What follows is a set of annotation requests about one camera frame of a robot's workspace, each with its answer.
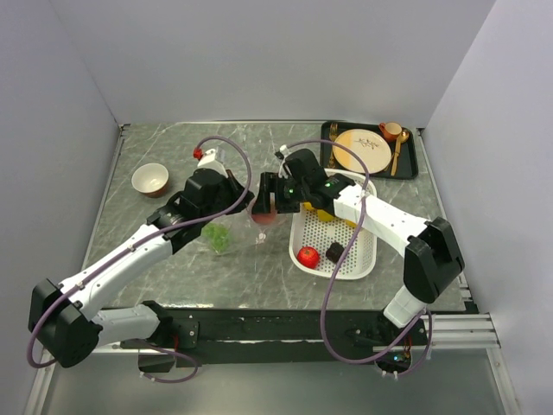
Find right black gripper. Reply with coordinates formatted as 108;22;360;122
251;172;309;214

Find yellow green starfruit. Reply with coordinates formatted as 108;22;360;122
317;209;335;222

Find green grapes bunch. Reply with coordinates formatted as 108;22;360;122
202;223;231;253

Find clear zip top bag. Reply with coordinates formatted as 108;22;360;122
197;202;286;255

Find pink peach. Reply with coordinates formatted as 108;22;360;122
251;212;277;226

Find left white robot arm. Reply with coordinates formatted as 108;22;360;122
29;168;253;367

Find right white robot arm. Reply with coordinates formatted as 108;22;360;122
252;149;465;344

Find white perforated basket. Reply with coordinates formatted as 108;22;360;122
288;168;378;281

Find white brown bowl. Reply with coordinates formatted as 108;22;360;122
130;163;169;198

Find gold fork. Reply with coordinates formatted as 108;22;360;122
327;122;340;169

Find cream orange plate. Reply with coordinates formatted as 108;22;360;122
333;129;391;174

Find black tray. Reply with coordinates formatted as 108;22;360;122
320;121;418;180

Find orange cup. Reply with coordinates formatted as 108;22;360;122
378;122;403;142

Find gold spoon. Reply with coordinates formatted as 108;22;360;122
391;129;410;176

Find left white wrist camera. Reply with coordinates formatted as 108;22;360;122
197;147;227;177

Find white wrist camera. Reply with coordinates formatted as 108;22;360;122
275;144;290;179
197;147;227;177

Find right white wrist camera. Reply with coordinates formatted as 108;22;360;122
275;144;290;179

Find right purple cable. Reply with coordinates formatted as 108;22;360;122
278;138;433;378

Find purple cable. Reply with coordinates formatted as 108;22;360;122
28;136;252;368
278;138;433;378

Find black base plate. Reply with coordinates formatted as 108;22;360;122
122;309;474;375

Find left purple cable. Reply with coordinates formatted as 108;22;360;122
28;136;252;368

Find aluminium rail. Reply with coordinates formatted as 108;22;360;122
96;305;499;350

